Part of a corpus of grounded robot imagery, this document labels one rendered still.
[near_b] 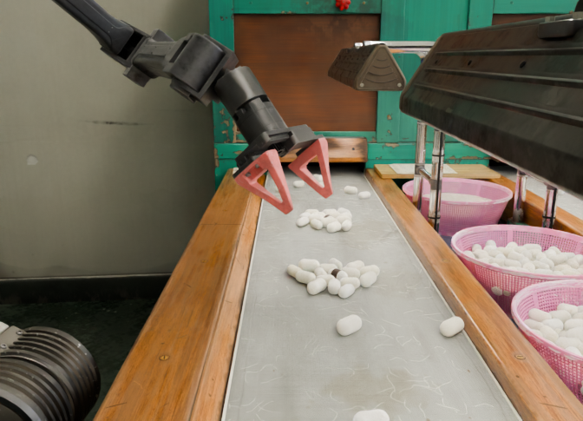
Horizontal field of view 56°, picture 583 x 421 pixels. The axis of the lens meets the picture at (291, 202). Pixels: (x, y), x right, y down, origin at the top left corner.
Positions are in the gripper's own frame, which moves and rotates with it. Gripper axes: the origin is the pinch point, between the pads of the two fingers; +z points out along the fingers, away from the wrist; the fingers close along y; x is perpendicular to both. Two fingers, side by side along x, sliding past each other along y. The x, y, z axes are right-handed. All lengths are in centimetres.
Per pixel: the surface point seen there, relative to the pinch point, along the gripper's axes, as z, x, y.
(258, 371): 15.1, -8.6, 14.8
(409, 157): -8, -27, -97
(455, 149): -2, -17, -105
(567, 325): 32.7, 12.6, -18.4
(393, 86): -9.4, 10.1, -21.5
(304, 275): 7.9, -14.7, -9.1
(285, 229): -3.1, -30.5, -31.2
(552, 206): 22, 8, -61
